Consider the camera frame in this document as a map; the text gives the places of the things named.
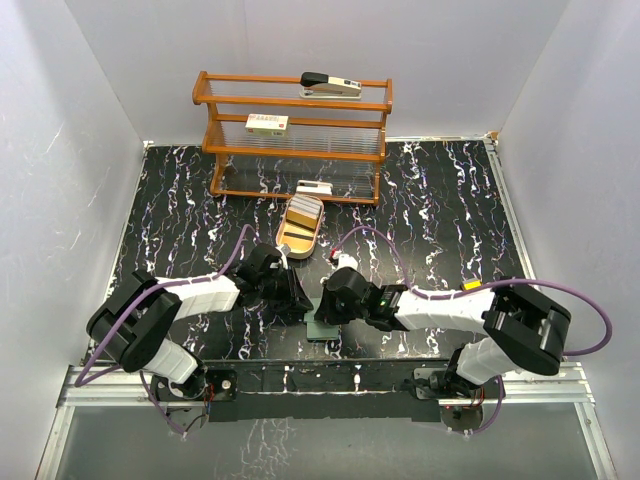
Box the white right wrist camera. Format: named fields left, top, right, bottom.
left=329, top=250, right=358, bottom=270

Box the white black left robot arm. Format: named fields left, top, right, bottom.
left=86, top=243, right=313, bottom=399

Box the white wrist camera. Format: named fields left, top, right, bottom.
left=276, top=244, right=291, bottom=259
left=329, top=250, right=358, bottom=270

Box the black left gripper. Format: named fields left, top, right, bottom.
left=257, top=265, right=312, bottom=312

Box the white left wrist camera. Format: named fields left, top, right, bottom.
left=276, top=244, right=291, bottom=259

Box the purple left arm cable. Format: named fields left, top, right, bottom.
left=74, top=223, right=254, bottom=435

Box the wooden three-tier shelf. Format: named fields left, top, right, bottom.
left=192, top=71, right=393, bottom=205

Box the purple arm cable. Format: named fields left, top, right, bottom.
left=332, top=225, right=614, bottom=435
left=74, top=223, right=254, bottom=435

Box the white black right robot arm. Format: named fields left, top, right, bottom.
left=314, top=267, right=571, bottom=397

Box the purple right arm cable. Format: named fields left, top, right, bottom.
left=332, top=225, right=614, bottom=435

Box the white red staples box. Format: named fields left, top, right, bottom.
left=245, top=113, right=289, bottom=138

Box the stack of credit cards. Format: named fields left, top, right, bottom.
left=285, top=195, right=323, bottom=231

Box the beige oval card tray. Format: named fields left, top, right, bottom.
left=275, top=194, right=324, bottom=260

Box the black front base bar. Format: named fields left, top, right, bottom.
left=207, top=359, right=446, bottom=423

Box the yellow grey small block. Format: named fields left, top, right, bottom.
left=462, top=280, right=482, bottom=291

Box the mint green card holder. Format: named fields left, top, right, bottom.
left=304, top=312, right=340, bottom=342

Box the black grey stapler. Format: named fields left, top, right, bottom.
left=299, top=72, right=362, bottom=101

